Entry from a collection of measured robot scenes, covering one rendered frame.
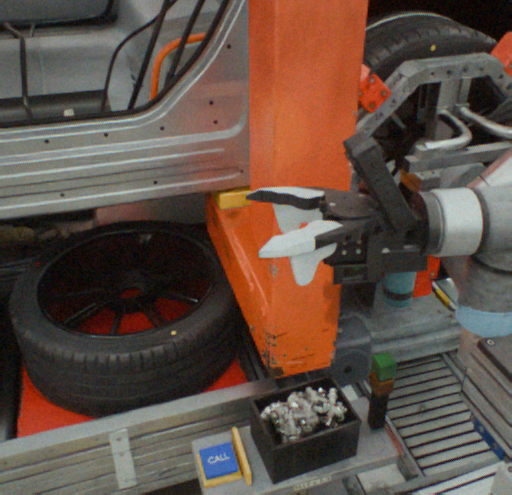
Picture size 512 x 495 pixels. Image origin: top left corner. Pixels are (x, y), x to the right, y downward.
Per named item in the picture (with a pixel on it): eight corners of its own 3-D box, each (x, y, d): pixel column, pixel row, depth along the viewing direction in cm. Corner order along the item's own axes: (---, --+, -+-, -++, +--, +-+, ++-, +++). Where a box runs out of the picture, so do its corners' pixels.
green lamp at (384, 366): (387, 364, 130) (389, 350, 127) (396, 377, 126) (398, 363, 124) (370, 368, 129) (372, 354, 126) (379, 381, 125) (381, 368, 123)
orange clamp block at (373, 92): (378, 83, 149) (357, 60, 144) (393, 93, 143) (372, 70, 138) (358, 104, 151) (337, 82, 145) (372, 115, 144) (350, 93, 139)
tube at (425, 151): (442, 119, 152) (450, 78, 146) (488, 150, 137) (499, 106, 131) (379, 128, 148) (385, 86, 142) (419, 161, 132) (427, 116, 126)
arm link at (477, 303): (490, 284, 82) (508, 216, 76) (530, 342, 73) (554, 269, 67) (434, 288, 82) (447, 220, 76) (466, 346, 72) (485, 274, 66)
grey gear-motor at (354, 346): (317, 329, 217) (323, 251, 198) (369, 418, 184) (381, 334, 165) (270, 339, 213) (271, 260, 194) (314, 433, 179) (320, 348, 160)
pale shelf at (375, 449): (364, 404, 146) (365, 395, 144) (398, 463, 132) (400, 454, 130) (191, 448, 135) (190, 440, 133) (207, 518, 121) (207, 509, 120)
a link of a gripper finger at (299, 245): (279, 307, 57) (342, 274, 63) (279, 253, 55) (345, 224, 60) (258, 294, 60) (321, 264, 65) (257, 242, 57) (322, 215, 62)
